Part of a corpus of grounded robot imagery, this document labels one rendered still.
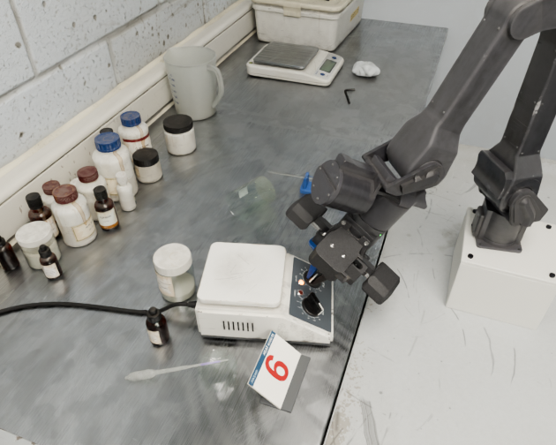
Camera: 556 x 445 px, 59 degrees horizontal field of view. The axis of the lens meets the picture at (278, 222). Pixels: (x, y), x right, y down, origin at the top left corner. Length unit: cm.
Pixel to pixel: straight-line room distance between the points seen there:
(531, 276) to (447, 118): 29
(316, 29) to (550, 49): 110
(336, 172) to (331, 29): 110
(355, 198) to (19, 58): 68
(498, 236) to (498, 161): 13
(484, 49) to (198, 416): 56
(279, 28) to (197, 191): 83
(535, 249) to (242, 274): 44
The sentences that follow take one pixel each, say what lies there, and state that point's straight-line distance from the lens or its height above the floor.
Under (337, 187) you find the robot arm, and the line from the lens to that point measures 58.
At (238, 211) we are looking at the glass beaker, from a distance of 97.
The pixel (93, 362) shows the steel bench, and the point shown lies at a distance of 79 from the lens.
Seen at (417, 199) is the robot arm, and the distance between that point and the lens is 65.
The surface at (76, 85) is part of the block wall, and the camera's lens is 114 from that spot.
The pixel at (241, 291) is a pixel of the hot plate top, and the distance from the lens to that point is 70.
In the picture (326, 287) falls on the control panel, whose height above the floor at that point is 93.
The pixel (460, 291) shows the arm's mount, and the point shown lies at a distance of 81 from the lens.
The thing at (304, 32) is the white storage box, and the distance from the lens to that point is 169.
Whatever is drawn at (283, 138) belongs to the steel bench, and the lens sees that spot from 120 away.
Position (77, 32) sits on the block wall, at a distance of 114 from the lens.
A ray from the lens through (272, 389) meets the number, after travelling 69.
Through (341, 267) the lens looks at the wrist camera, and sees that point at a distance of 63.
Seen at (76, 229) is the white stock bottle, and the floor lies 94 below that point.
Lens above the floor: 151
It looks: 41 degrees down
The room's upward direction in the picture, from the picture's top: straight up
